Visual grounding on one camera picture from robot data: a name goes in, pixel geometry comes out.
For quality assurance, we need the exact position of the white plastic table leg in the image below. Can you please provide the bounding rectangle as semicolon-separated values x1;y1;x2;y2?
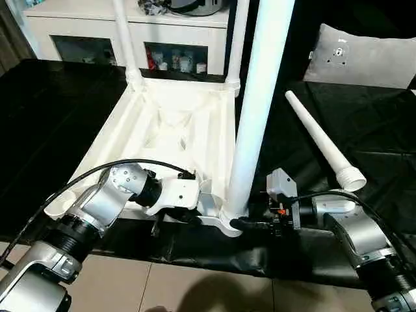
283;90;368;193
225;0;250;96
111;0;144;91
226;0;296;222

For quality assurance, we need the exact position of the white plastic table top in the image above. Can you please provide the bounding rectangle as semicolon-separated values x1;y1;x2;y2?
43;75;252;239

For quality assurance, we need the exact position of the white cabinet with glass doors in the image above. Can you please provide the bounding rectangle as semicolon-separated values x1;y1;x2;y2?
21;5;229;75

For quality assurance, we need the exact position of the grey cushion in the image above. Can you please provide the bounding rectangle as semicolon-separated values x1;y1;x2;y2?
302;22;416;90

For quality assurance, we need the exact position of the dark clutter pile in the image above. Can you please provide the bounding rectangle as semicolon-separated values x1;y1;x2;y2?
137;0;170;17

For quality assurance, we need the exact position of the grey round bag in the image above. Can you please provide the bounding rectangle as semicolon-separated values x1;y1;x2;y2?
168;0;231;17

